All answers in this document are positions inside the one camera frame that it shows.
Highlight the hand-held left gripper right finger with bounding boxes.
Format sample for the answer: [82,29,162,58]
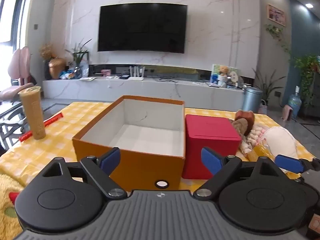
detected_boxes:
[194,147,284,201]

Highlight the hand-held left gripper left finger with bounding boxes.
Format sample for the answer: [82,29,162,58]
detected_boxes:
[41,147,128,198]

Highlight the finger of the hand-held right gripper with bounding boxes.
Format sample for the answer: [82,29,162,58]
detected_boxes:
[274,155,320,174]

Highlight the cream oval plush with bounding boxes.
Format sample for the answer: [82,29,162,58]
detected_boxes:
[259,127,300,173]

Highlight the orange cardboard box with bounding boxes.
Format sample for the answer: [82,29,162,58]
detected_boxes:
[72,95,186,192]

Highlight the brown braided plush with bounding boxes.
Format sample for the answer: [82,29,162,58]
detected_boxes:
[229,119,248,137]

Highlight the clear plastic bags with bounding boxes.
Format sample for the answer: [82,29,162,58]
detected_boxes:
[240,126,265,155]

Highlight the brown toast plush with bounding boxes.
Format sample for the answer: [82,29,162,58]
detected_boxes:
[234,109,255,137]

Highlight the red box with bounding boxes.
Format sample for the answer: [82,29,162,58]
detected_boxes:
[182,114,242,180]

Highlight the pink small appliance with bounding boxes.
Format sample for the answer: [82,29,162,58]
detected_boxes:
[282,105,294,121]

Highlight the yellow checked tablecloth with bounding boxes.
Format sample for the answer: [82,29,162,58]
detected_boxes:
[0,102,316,198]

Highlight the woven basket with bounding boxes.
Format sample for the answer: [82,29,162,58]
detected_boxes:
[258,99,268,115]

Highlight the water dispenser bottle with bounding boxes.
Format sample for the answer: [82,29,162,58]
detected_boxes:
[288,86,302,118]

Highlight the small cardboard box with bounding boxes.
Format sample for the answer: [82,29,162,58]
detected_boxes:
[306,214,320,238]

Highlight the red stick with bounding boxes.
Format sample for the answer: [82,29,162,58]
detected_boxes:
[19,112,64,142]

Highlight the grey metal trash can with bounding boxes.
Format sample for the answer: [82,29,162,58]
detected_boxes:
[242,86,263,114]

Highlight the white marble tv cabinet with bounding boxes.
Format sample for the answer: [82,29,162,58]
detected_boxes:
[42,76,244,110]

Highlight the long-leaf potted plant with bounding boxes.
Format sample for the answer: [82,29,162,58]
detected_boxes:
[252,69,285,105]

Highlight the white router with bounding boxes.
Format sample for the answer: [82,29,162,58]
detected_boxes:
[128,65,145,81]

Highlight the printed poster board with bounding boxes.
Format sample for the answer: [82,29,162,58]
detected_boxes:
[210,64,238,85]

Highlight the large leafy potted plant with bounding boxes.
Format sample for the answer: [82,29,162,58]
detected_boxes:
[294,55,320,117]

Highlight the snack bags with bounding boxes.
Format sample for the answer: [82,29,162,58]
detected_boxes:
[60,67,83,79]

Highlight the gold acorn vase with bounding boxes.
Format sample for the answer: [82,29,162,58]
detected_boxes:
[48,57,67,80]

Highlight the green plant in glass vase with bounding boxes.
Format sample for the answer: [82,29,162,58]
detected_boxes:
[65,39,92,78]

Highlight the black metal chair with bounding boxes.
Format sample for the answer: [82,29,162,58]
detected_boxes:
[0,105,25,153]

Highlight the yellow fluffy plush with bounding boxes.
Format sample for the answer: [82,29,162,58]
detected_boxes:
[0,174,25,240]

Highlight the dried flower bunch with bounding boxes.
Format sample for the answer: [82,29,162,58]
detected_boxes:
[39,43,54,60]

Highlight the pink swivel chair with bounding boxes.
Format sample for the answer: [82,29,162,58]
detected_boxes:
[0,46,34,105]

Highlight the hanging green vine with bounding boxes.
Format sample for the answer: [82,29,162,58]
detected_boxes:
[264,24,292,55]

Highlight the window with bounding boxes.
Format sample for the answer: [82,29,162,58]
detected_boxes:
[0,0,25,48]

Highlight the black wall television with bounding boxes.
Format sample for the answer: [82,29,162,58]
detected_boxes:
[97,3,188,54]

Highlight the framed wall picture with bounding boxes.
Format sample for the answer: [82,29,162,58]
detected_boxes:
[267,4,286,27]

